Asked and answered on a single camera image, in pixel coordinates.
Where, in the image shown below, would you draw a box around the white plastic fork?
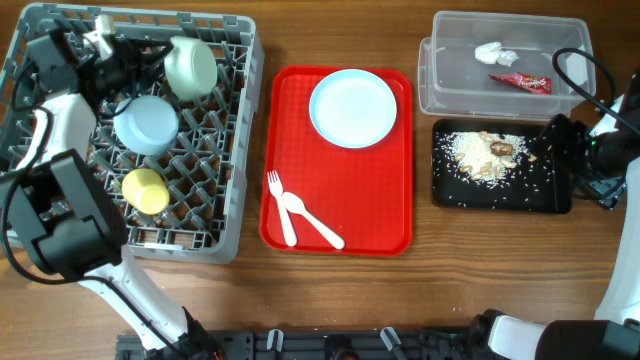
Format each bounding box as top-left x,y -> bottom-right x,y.
267,170 -> 297,247

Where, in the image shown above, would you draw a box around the clear plastic bin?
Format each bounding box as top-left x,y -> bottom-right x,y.
417,11 -> 593,121

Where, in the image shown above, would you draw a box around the black waste tray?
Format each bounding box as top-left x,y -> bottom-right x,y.
431,118 -> 572,214

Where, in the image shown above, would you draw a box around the yellow plastic cup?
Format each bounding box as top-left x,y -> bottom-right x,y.
121,168 -> 170,215

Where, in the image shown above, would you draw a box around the light blue plate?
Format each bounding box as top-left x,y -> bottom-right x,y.
308,69 -> 398,149

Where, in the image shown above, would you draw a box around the red snack wrapper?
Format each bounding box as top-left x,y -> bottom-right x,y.
488,72 -> 552,95

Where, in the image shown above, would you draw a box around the light blue bowl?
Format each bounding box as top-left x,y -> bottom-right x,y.
113,95 -> 179,155

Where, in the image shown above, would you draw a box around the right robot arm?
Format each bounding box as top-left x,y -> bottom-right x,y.
465,131 -> 639,359

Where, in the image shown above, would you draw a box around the grey dishwasher rack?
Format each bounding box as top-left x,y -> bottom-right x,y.
1,3 -> 264,264

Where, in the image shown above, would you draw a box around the white plastic spoon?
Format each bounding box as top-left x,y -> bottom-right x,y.
282,192 -> 346,250

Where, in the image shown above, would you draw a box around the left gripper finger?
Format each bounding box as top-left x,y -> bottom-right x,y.
136,60 -> 165,80
132,39 -> 173,53

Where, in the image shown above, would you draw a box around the white napkin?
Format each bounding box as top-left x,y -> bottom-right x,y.
474,42 -> 519,67

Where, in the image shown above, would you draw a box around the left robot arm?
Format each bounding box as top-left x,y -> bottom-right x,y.
1,29 -> 224,359

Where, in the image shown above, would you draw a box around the green bowl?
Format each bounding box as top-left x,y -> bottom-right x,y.
163,36 -> 217,101

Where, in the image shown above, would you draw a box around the rice and food scraps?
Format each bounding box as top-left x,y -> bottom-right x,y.
431,131 -> 556,211

